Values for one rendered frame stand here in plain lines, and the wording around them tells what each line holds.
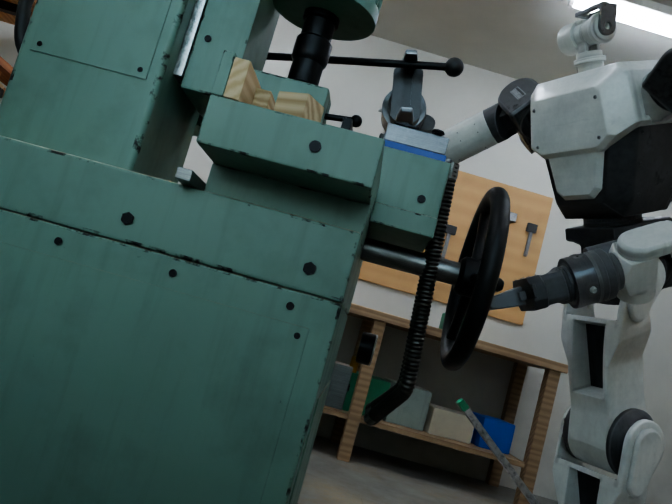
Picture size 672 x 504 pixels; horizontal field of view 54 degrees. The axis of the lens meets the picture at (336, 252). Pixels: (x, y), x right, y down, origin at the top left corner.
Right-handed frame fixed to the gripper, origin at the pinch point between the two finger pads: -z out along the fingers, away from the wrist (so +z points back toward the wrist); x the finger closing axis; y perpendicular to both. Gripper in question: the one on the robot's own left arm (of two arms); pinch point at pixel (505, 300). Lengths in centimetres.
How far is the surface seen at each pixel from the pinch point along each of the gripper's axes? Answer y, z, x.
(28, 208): 27, -62, -33
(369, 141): 22.4, -18.8, -39.9
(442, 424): -70, 9, 288
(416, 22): 175, 61, 295
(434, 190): 18.6, -9.4, -17.0
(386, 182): 21.6, -15.9, -16.9
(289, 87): 41, -26, -14
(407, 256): 10.5, -15.4, -12.9
